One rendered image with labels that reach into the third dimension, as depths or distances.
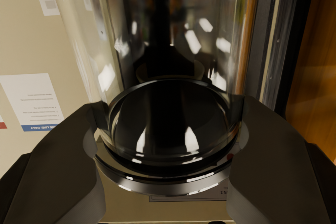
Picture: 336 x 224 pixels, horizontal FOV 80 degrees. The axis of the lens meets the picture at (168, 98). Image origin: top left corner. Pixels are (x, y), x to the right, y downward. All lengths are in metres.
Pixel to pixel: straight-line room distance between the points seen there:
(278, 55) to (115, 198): 0.35
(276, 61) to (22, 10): 0.80
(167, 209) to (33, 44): 0.75
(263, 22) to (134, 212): 0.36
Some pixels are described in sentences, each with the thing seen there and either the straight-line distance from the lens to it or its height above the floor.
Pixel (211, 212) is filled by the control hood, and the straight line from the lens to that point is 0.38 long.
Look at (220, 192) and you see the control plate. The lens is 0.37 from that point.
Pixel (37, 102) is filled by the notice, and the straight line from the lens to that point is 1.02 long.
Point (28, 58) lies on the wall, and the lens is 0.95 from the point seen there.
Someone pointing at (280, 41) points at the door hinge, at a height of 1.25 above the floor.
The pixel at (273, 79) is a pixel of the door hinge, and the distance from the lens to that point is 0.37.
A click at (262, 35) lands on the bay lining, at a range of 0.35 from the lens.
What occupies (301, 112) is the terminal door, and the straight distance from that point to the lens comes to 0.33.
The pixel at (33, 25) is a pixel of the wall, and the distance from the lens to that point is 0.89.
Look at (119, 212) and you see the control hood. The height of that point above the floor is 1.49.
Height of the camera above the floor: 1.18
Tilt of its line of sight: 27 degrees up
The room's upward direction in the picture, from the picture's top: 176 degrees clockwise
